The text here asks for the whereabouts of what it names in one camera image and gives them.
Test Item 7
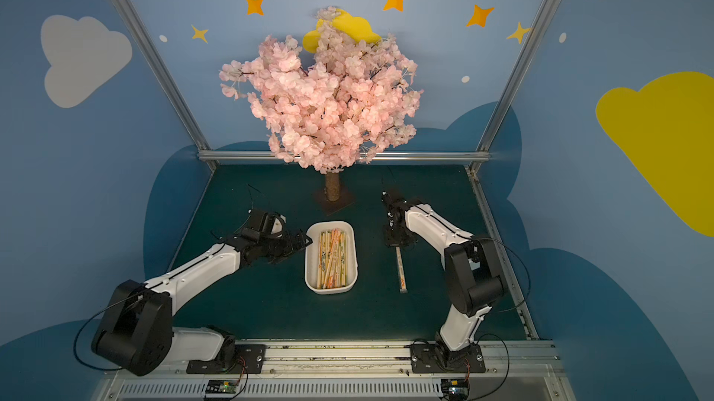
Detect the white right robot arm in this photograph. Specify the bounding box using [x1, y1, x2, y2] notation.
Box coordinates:
[381, 191, 508, 360]

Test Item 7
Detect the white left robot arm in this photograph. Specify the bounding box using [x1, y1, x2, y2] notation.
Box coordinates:
[91, 209, 312, 376]

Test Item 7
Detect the wrapped chopsticks panda print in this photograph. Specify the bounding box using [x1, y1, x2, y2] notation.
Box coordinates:
[317, 232, 329, 289]

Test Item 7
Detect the wrapped chopsticks red print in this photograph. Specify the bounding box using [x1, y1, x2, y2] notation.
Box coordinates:
[325, 229, 340, 289]

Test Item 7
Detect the white plastic storage box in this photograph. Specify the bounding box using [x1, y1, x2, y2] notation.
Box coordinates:
[305, 221, 358, 295]

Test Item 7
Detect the pink cherry blossom tree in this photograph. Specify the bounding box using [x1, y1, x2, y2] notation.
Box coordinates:
[219, 7, 422, 193]

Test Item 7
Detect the left green circuit board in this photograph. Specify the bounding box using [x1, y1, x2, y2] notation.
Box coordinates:
[205, 379, 240, 398]

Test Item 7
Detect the right black controller board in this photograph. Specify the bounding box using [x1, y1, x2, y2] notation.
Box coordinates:
[440, 379, 470, 401]

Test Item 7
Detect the left floor edge rail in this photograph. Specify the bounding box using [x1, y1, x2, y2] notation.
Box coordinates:
[167, 170, 215, 271]

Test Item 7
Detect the floor edge rail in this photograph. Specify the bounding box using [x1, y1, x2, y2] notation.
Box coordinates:
[466, 166, 540, 340]
[167, 170, 215, 271]

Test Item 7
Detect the horizontal aluminium back rail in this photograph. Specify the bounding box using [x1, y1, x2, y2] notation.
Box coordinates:
[197, 149, 491, 165]

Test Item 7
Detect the right floor edge rail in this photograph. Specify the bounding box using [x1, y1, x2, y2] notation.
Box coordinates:
[466, 166, 540, 340]

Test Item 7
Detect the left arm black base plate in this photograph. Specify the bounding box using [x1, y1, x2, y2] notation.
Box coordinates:
[186, 343, 267, 375]

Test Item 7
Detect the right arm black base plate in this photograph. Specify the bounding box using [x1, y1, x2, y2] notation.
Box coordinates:
[407, 340, 486, 374]

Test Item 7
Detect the front aluminium mounting rail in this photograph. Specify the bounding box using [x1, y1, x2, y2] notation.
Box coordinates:
[93, 340, 576, 400]

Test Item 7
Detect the left aluminium corner post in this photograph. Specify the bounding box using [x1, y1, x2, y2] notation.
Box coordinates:
[111, 0, 211, 153]

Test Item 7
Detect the aluminium corner post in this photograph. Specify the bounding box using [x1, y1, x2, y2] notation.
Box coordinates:
[111, 0, 211, 153]
[469, 0, 562, 175]

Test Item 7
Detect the right aluminium corner post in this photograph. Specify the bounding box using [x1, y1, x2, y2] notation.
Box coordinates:
[469, 0, 562, 175]

